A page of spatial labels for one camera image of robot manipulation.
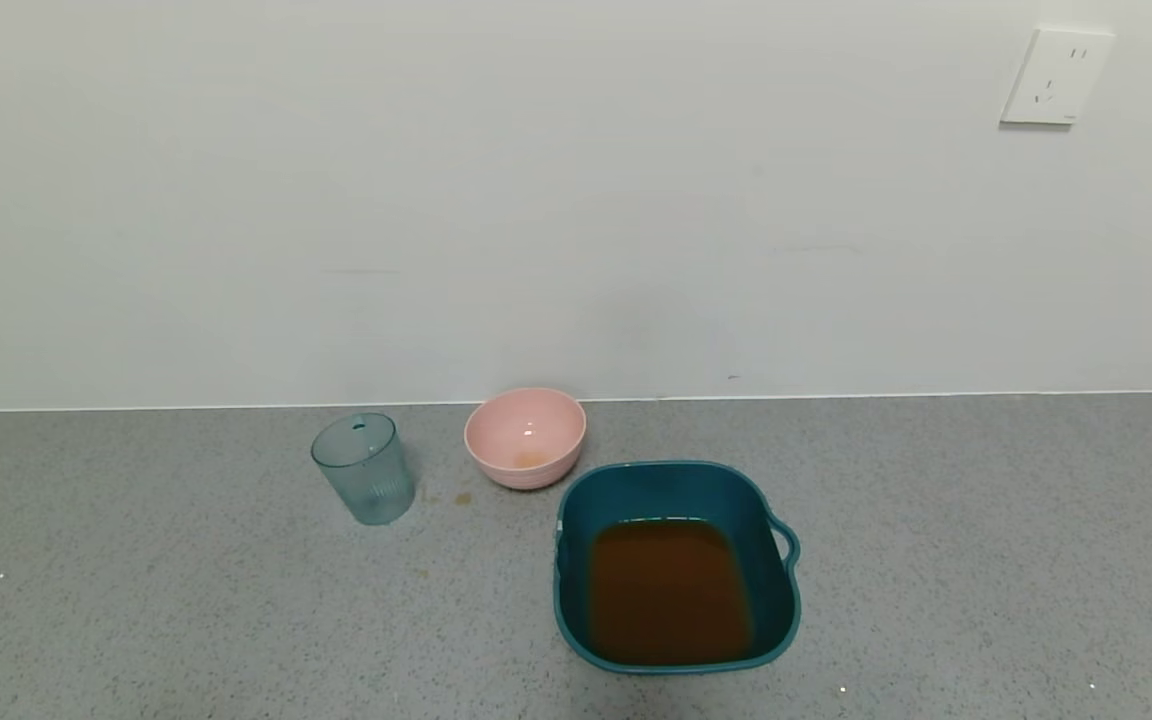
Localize white wall socket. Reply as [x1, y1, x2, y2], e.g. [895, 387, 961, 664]
[1000, 27, 1115, 127]

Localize pink bowl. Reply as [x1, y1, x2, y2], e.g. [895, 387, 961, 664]
[464, 387, 588, 491]

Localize ribbed translucent blue cup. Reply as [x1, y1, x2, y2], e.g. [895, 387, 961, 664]
[311, 412, 416, 527]

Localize teal square basin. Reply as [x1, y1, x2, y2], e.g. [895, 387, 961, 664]
[553, 459, 802, 676]

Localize brown liquid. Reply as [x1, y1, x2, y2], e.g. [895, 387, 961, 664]
[586, 517, 755, 667]

